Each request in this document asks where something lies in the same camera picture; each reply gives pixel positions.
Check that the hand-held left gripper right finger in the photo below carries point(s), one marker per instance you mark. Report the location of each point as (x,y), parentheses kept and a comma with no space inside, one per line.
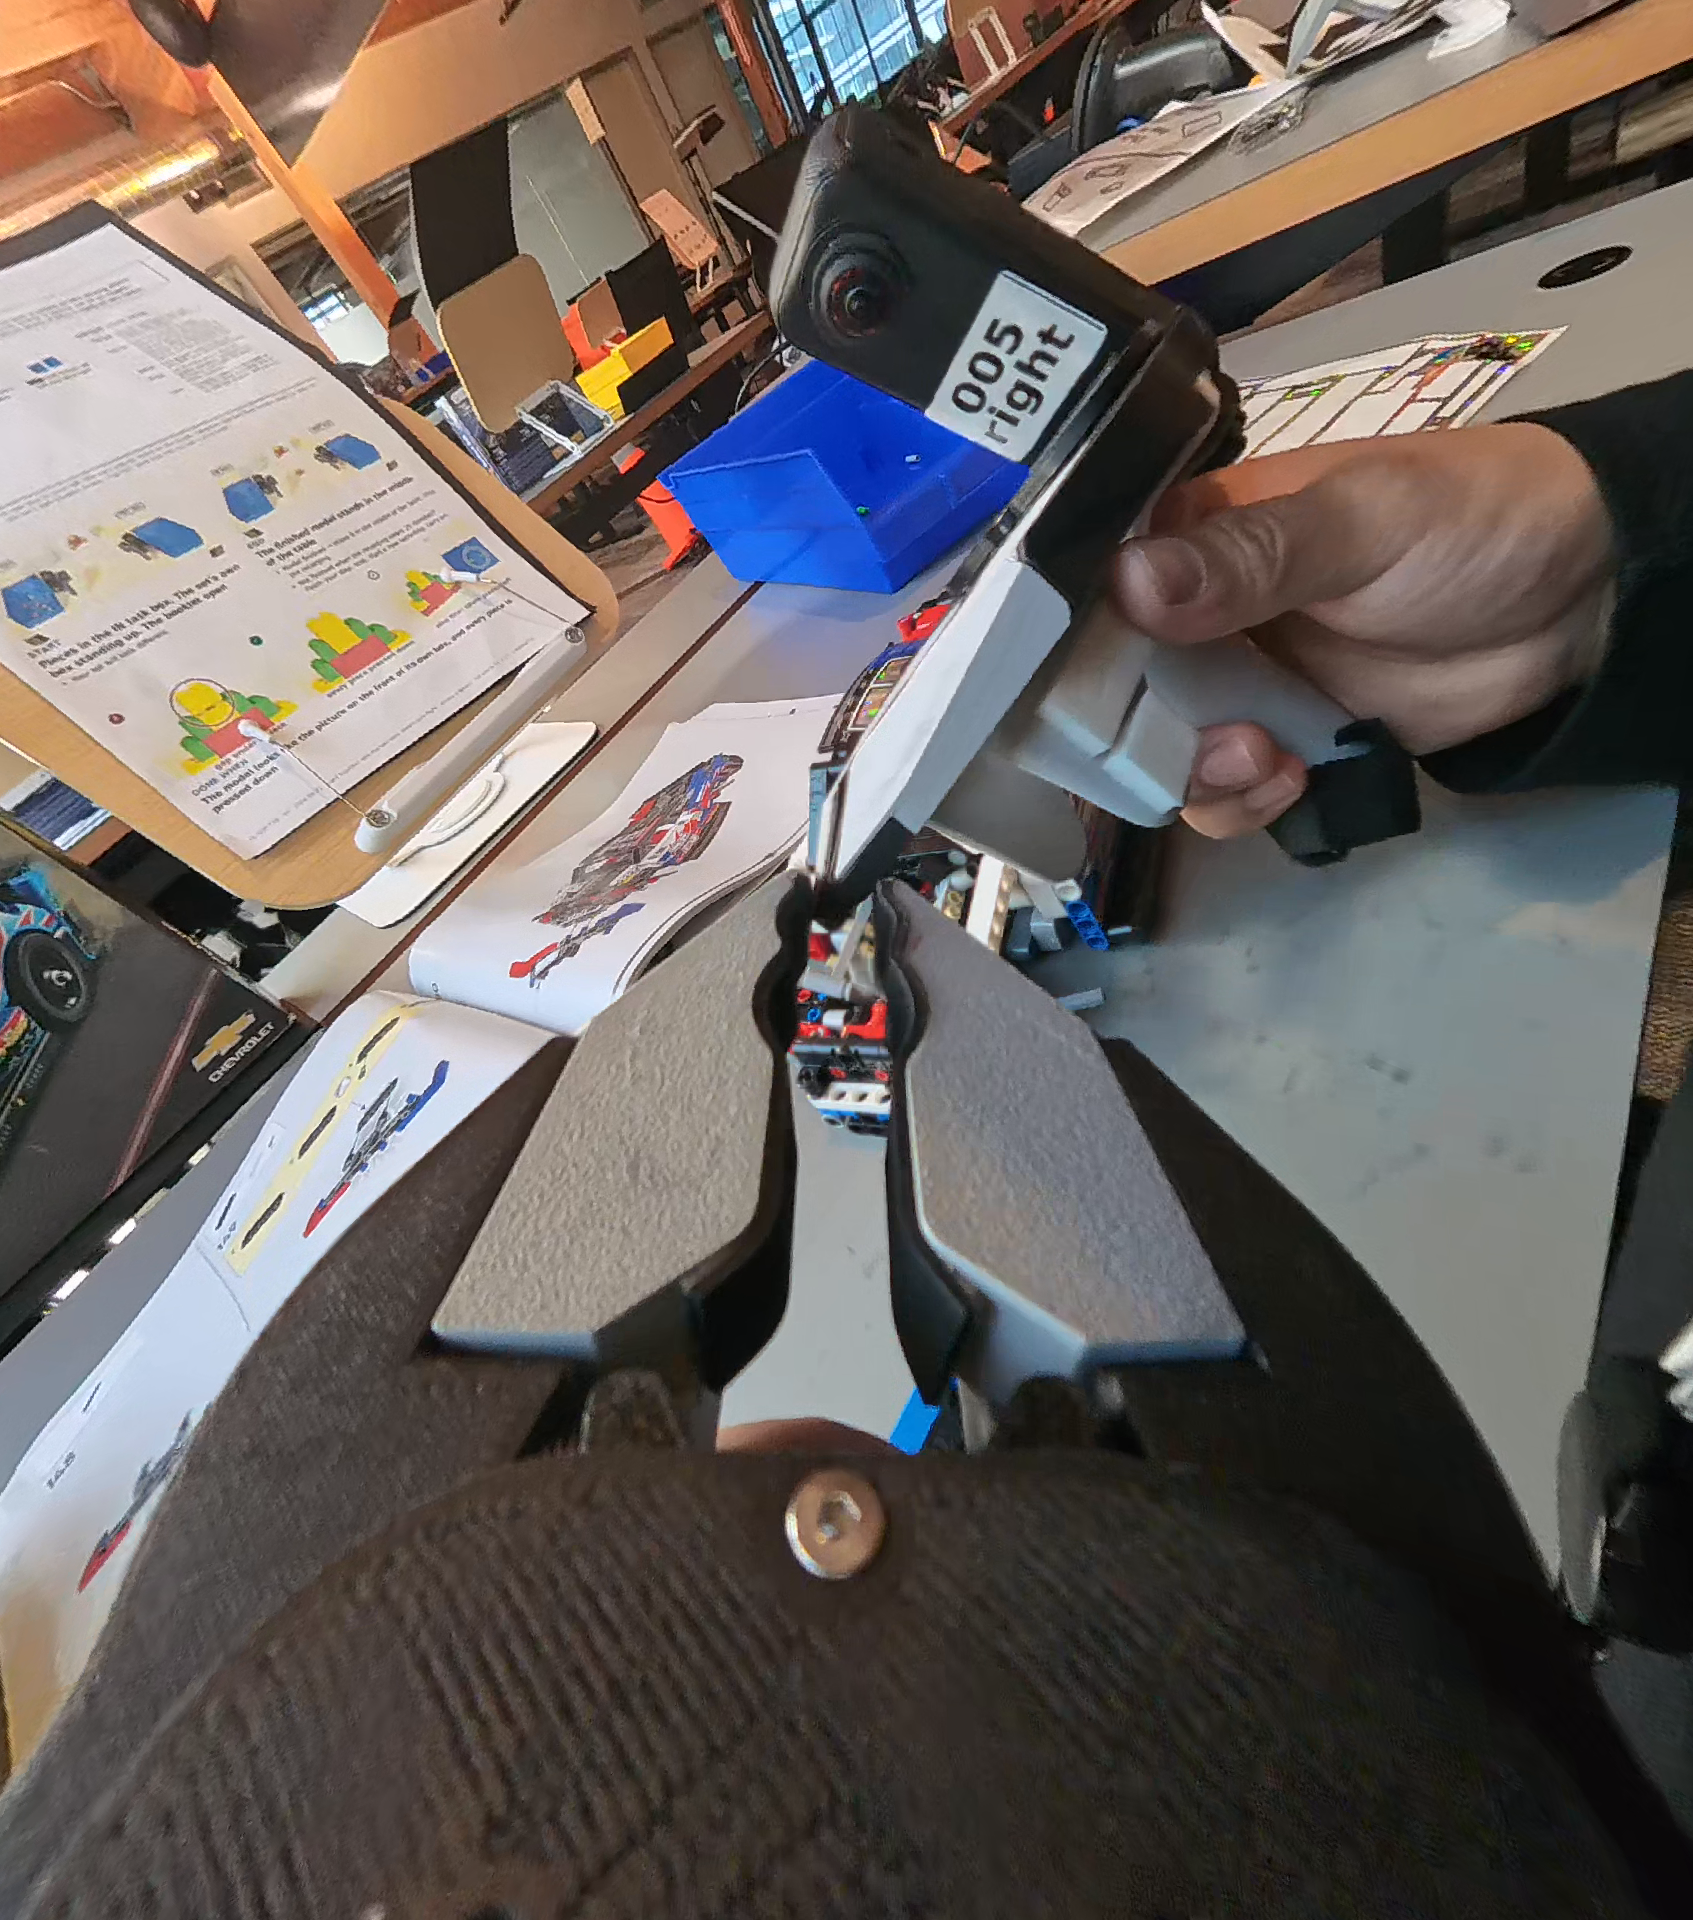
(1056,1184)

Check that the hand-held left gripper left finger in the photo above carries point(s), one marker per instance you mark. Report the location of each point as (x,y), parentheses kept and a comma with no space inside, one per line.
(624,1184)

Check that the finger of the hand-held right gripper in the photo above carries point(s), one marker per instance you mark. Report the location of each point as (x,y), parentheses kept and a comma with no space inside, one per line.
(949,693)
(1011,820)

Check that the partly built toy car model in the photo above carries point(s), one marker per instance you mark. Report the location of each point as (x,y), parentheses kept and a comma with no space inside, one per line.
(1005,899)

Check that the white stand arm and base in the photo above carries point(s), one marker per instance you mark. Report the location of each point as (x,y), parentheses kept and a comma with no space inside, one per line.
(488,809)

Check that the person's right hand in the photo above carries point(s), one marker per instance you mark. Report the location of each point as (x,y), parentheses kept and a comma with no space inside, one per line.
(1431,585)

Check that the blue plastic storage bin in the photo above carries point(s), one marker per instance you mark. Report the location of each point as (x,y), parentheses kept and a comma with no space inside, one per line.
(814,512)

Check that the thick open instruction booklet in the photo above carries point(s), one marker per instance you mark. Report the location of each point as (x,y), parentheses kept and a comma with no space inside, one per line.
(517,963)

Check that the orange plastic part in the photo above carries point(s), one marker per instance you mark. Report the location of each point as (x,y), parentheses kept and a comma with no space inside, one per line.
(669,524)

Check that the yellow storage bin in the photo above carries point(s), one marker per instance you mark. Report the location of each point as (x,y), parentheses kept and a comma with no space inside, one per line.
(627,368)

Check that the plain wooden stand board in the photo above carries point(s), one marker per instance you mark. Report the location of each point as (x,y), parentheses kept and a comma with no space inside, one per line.
(507,344)

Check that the colourful sticker sheet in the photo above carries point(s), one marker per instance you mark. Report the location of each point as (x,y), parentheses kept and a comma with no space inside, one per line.
(1388,399)

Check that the dark toy car box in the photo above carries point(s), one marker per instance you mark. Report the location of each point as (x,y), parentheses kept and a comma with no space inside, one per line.
(33,1052)

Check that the printed instruction sheet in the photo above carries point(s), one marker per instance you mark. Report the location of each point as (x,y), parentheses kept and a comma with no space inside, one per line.
(184,496)

